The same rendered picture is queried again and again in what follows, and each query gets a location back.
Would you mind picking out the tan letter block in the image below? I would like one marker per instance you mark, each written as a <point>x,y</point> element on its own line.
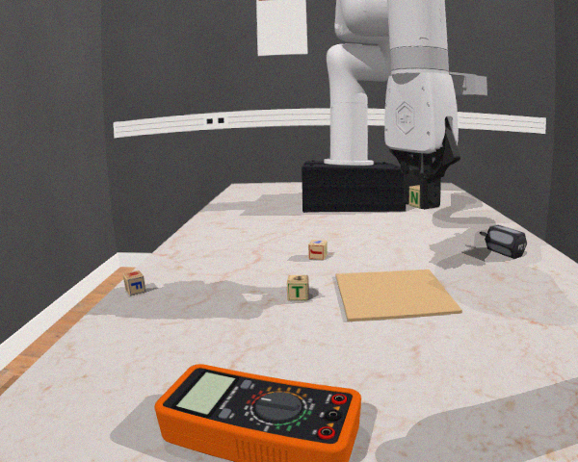
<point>317,249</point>
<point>414,196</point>
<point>297,287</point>

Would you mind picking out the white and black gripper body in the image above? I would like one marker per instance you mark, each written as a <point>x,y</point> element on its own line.
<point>410,124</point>

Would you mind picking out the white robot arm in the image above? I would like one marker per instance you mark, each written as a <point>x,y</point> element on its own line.
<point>416,30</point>

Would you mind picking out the orange digital multimeter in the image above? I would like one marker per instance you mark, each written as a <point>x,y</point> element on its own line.
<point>245,417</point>

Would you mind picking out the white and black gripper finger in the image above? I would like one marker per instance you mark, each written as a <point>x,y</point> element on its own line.
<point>430,184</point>
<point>410,167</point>

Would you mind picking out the tan flat mat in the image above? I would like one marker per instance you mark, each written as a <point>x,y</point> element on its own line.
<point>387,295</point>

